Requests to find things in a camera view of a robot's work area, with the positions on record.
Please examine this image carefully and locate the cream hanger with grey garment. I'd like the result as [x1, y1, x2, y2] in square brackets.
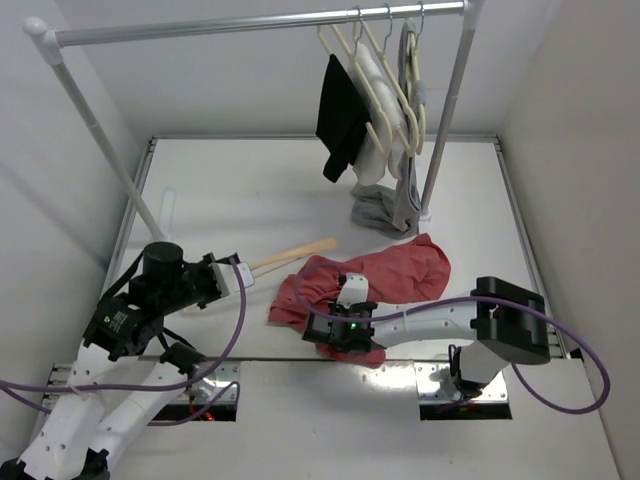
[398, 20, 427, 155]

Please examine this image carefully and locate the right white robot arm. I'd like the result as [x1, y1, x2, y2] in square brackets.
[302, 274, 551, 405]

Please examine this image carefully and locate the red t shirt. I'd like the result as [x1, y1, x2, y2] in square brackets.
[268, 232, 452, 370]

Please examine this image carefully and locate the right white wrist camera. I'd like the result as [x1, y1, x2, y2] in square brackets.
[336, 273, 369, 308]

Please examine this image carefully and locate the peach plastic hanger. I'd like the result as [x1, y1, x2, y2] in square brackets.
[220, 237, 338, 300]

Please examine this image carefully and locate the cream hanger with white garment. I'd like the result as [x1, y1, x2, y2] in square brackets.
[353, 21, 417, 156]

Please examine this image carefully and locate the white metal clothes rack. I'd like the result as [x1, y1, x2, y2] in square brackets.
[22, 1, 485, 241]

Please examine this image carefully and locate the white hanging garment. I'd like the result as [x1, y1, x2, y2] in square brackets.
[348, 43, 408, 186]

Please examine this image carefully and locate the black hanging garment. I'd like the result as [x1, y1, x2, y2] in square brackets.
[315, 54, 371, 183]

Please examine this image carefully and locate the grey hanging garment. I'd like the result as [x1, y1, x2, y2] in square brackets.
[349, 19, 429, 235]

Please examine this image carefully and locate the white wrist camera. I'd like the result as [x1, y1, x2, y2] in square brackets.
[336, 273, 369, 308]
[211, 254, 255, 298]

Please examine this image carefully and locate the cream hanger with black garment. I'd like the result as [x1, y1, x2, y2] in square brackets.
[327, 6, 394, 158]

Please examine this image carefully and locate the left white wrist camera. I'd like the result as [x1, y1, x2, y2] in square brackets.
[211, 254, 255, 298]

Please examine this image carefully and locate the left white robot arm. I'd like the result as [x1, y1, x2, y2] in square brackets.
[1, 241, 223, 479]

